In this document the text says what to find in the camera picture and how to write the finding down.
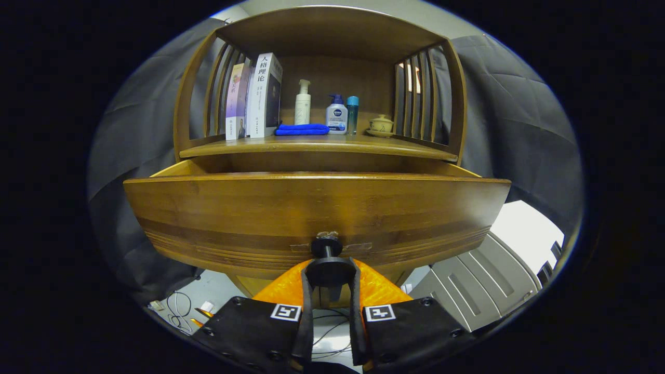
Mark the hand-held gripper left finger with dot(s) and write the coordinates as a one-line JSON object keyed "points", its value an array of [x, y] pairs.
{"points": [[307, 322]]}

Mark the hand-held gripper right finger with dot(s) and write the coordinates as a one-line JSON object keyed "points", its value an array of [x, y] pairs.
{"points": [[356, 322]]}

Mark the black drawer knob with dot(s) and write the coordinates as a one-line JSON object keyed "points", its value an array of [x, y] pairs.
{"points": [[330, 270]]}

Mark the wooden drawer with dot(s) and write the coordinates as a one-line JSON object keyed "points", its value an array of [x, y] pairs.
{"points": [[311, 208]]}

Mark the white topped grey drawer unit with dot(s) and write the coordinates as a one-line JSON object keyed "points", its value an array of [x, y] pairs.
{"points": [[478, 280]]}

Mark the wooden countertop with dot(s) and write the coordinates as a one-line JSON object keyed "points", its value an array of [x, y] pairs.
{"points": [[311, 144]]}

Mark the wooden cabinet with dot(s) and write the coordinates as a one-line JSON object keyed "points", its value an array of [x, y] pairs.
{"points": [[332, 31]]}

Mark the beige saucer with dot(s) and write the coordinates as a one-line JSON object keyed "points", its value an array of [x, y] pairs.
{"points": [[381, 134]]}

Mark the blue folded cloth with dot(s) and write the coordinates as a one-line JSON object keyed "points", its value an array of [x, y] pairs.
{"points": [[301, 130]]}

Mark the beige lidded teacup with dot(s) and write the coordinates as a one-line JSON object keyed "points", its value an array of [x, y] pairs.
{"points": [[382, 124]]}

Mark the teal bottle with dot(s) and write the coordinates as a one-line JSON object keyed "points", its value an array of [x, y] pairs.
{"points": [[353, 117]]}

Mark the white bottle blue cap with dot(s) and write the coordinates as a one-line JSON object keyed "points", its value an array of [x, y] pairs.
{"points": [[336, 117]]}

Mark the white pump bottle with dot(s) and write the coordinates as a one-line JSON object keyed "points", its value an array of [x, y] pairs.
{"points": [[303, 109]]}

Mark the thin white book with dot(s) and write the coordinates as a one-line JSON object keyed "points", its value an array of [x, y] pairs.
{"points": [[250, 104]]}

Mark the thick white book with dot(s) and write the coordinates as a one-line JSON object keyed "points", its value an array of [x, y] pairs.
{"points": [[262, 98]]}

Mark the purple book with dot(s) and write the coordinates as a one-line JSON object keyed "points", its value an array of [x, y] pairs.
{"points": [[237, 104]]}

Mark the black backdrop cloth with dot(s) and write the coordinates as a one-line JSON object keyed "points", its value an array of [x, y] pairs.
{"points": [[130, 156]]}

